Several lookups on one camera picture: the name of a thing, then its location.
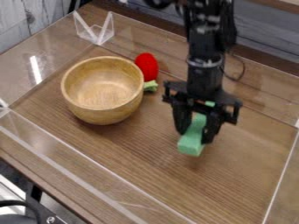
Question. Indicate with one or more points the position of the light wooden bowl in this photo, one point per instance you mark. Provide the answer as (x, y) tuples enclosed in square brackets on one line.
[(103, 89)]

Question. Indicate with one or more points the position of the black metal table bracket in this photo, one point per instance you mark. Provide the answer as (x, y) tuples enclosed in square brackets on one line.
[(44, 215)]

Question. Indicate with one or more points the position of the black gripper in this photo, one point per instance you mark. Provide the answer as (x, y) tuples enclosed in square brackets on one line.
[(201, 94)]

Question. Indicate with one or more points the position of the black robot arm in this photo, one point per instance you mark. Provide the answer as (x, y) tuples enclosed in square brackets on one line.
[(211, 35)]

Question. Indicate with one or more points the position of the green rectangular block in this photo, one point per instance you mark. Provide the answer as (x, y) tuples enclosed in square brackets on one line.
[(190, 143)]

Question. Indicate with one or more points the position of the clear acrylic enclosure panel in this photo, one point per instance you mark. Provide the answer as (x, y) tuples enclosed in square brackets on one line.
[(94, 192)]

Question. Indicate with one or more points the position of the red plush strawberry toy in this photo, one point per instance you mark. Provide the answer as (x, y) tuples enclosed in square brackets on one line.
[(147, 63)]

